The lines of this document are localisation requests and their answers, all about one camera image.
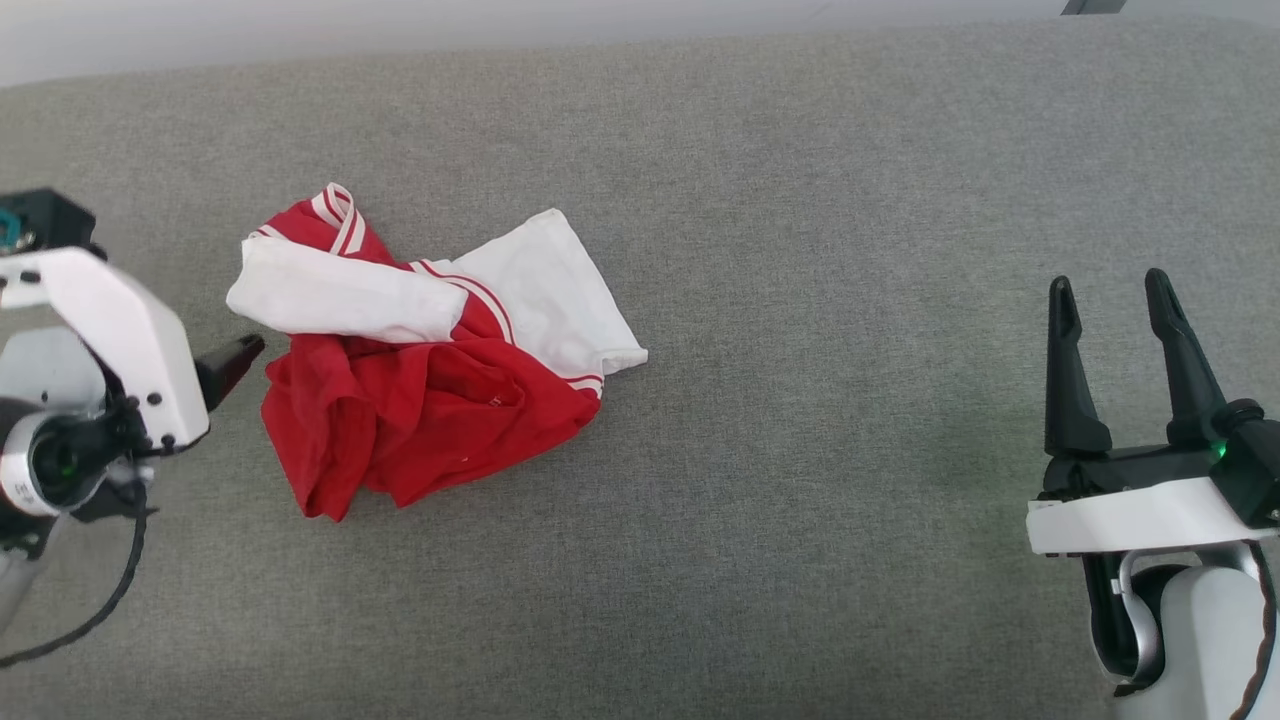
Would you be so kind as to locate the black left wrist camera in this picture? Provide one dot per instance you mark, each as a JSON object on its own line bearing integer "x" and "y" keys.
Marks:
{"x": 50, "y": 215}

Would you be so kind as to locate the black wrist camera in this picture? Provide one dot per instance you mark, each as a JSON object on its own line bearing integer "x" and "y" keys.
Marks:
{"x": 50, "y": 215}
{"x": 1255, "y": 470}

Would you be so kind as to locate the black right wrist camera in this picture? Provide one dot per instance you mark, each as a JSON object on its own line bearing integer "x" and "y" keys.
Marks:
{"x": 1255, "y": 470}

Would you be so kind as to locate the grey fabric sofa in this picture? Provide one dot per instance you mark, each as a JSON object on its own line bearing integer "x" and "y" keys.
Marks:
{"x": 800, "y": 500}

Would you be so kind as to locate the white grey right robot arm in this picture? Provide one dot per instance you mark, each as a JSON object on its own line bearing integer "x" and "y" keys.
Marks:
{"x": 1200, "y": 640}

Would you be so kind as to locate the red and white basketball jersey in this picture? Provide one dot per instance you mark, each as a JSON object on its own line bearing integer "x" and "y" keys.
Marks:
{"x": 400, "y": 420}

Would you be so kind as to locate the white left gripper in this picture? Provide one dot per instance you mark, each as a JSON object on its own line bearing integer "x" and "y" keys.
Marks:
{"x": 120, "y": 330}

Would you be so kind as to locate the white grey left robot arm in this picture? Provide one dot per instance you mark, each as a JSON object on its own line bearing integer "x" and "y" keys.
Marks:
{"x": 15, "y": 580}

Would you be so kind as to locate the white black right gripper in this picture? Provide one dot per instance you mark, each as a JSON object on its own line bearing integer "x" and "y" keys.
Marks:
{"x": 1130, "y": 515}

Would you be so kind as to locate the grey metal rail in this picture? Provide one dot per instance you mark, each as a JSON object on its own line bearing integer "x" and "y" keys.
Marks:
{"x": 1095, "y": 6}

